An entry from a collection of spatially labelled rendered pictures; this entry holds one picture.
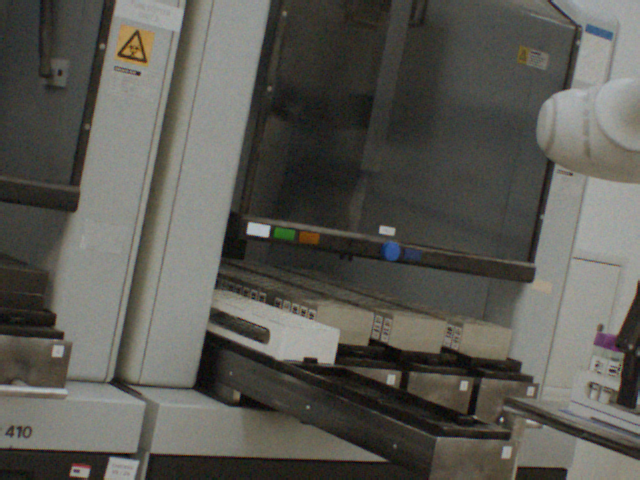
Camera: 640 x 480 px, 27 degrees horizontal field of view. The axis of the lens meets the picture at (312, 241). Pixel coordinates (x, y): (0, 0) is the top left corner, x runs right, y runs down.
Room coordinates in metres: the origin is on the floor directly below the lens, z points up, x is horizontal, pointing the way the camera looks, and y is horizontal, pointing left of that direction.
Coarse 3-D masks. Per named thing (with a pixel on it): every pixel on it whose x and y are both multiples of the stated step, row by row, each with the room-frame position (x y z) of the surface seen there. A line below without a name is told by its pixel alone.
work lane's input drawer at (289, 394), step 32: (224, 352) 1.88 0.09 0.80; (256, 352) 1.84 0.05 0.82; (224, 384) 1.87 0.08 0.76; (256, 384) 1.81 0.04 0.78; (288, 384) 1.75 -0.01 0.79; (320, 384) 1.72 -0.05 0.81; (352, 384) 1.81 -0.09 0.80; (384, 384) 1.78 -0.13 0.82; (320, 416) 1.69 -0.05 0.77; (352, 416) 1.64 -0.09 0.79; (384, 416) 1.60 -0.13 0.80; (416, 416) 1.57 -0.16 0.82; (448, 416) 1.68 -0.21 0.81; (384, 448) 1.59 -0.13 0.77; (416, 448) 1.54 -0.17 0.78; (448, 448) 1.53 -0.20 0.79; (480, 448) 1.56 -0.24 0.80; (512, 448) 1.59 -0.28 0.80
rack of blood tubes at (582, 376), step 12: (576, 372) 1.86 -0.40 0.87; (588, 372) 1.84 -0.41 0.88; (576, 384) 1.85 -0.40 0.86; (612, 384) 1.80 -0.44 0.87; (576, 396) 1.85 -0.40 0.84; (576, 408) 1.84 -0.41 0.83; (588, 408) 1.83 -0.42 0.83; (600, 408) 1.81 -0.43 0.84; (612, 408) 1.79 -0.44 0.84; (624, 408) 1.80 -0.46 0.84; (636, 408) 1.83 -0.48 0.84; (600, 420) 1.81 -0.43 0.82; (612, 420) 1.78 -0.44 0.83; (636, 420) 1.75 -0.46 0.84; (636, 432) 1.75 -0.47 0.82
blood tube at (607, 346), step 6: (606, 336) 1.83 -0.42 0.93; (612, 336) 1.83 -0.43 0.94; (606, 342) 1.83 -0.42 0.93; (612, 342) 1.83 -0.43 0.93; (606, 348) 1.83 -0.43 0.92; (606, 354) 1.83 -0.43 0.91; (600, 360) 1.84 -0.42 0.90; (606, 360) 1.83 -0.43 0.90; (600, 366) 1.83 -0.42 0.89; (606, 366) 1.83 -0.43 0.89; (600, 372) 1.83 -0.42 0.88; (594, 384) 1.83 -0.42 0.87; (600, 384) 1.83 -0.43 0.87; (594, 390) 1.83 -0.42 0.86; (600, 390) 1.83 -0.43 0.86; (594, 396) 1.83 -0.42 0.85
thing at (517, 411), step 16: (512, 400) 1.86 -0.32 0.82; (528, 400) 1.87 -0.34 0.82; (544, 400) 1.91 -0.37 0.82; (512, 416) 1.85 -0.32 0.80; (528, 416) 1.83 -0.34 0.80; (544, 416) 1.81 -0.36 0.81; (560, 416) 1.79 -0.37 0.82; (576, 416) 1.81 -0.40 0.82; (512, 432) 1.85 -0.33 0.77; (576, 432) 1.76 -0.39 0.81; (592, 432) 1.74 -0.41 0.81; (608, 432) 1.73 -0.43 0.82; (624, 432) 1.75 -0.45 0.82; (608, 448) 1.71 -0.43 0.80; (624, 448) 1.69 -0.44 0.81
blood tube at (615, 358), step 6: (612, 348) 1.82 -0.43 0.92; (612, 354) 1.82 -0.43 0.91; (618, 354) 1.82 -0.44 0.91; (612, 360) 1.82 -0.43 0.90; (618, 360) 1.82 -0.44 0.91; (612, 366) 1.82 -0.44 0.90; (606, 372) 1.82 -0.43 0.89; (612, 372) 1.82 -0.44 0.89; (606, 390) 1.82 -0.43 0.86; (600, 396) 1.82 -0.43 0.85; (606, 396) 1.82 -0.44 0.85; (600, 402) 1.82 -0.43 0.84; (606, 402) 1.82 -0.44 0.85
